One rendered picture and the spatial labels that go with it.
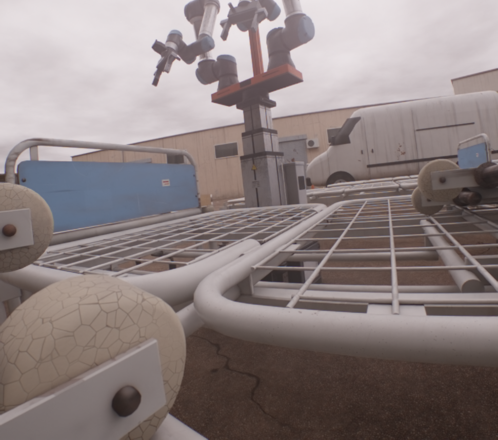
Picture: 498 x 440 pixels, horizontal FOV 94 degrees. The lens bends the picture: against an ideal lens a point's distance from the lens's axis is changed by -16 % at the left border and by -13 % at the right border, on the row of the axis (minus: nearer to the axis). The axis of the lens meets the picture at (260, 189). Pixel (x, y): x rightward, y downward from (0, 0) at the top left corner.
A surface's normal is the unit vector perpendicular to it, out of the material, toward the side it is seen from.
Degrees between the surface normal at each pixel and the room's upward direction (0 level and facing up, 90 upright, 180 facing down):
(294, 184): 90
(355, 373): 0
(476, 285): 90
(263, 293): 0
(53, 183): 90
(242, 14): 156
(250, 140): 90
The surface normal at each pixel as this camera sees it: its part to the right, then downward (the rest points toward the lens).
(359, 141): -0.35, 0.02
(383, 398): -0.11, -0.99
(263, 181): -0.58, 0.07
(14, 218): 0.83, 0.04
